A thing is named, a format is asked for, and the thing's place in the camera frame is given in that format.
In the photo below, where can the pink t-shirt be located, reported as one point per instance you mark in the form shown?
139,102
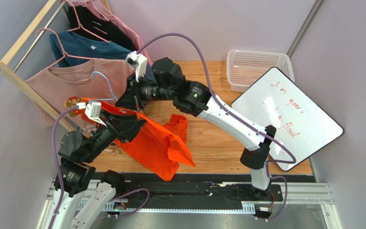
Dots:
101,9

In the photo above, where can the blue t-shirt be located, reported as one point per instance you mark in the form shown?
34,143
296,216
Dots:
115,52

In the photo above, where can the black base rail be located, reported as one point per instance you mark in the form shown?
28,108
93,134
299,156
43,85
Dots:
198,191

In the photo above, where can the black t-shirt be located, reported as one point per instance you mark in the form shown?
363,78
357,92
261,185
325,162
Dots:
89,23

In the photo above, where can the wooden clothes rack frame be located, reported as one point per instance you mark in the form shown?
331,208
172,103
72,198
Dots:
6,71

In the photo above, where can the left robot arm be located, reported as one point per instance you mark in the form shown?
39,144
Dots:
74,172

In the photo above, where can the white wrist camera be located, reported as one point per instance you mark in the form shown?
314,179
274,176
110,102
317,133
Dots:
92,110
138,62

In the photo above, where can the light blue wire hanger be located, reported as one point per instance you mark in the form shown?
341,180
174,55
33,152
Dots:
113,96

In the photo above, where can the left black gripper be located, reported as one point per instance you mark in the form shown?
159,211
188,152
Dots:
122,126

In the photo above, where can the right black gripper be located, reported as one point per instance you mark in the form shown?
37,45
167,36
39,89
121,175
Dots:
135,93

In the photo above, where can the mauve pixel-print t-shirt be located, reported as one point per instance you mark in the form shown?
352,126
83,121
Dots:
63,88

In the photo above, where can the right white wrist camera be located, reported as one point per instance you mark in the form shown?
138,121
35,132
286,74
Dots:
138,62

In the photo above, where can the aluminium mounting frame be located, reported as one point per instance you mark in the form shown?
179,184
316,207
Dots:
306,205

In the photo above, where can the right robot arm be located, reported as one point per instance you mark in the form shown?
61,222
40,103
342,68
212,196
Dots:
195,98

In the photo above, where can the orange t-shirt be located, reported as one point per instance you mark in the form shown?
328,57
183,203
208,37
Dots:
159,148

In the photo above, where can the white plastic basket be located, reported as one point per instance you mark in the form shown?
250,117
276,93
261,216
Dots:
245,67

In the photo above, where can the whiteboard with red writing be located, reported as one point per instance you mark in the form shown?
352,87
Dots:
303,127

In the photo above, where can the metal rack rod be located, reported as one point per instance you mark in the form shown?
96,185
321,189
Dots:
39,35

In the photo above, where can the pink hanger on blue shirt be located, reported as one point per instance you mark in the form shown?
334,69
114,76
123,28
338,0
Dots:
71,49

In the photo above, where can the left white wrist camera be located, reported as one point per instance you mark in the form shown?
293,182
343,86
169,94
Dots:
92,110

